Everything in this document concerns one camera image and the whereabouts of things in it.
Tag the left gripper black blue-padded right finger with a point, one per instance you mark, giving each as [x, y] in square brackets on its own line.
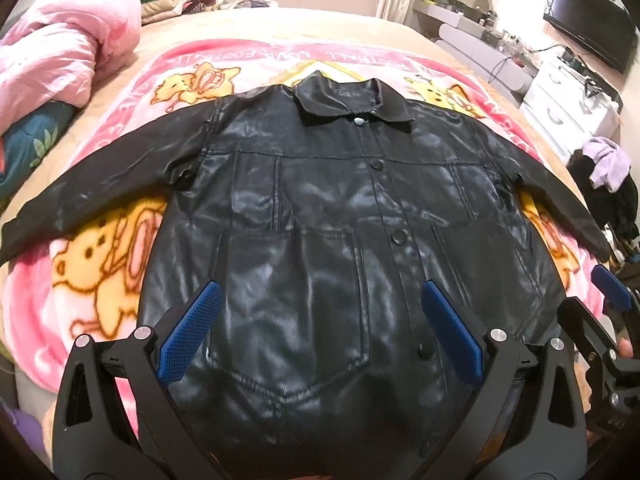
[524, 419]

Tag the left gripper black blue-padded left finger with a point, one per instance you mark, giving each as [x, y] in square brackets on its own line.
[115, 418]

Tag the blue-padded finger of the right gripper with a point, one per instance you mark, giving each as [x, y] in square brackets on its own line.
[618, 295]

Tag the black leather jacket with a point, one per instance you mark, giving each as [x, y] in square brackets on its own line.
[321, 210]

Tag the pink cartoon fleece blanket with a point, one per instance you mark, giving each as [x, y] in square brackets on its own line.
[103, 265]

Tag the lilac garment on chair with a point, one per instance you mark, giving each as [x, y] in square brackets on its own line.
[611, 164]

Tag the white drawer cabinet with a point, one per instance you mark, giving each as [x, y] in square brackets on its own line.
[567, 109]

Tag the dark teal floral pillow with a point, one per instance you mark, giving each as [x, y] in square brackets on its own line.
[28, 141]

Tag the black flat television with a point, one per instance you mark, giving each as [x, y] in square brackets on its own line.
[600, 26]

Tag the grey white vanity desk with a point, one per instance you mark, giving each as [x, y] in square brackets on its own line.
[462, 38]

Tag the pink quilted comforter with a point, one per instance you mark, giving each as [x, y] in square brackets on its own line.
[59, 49]

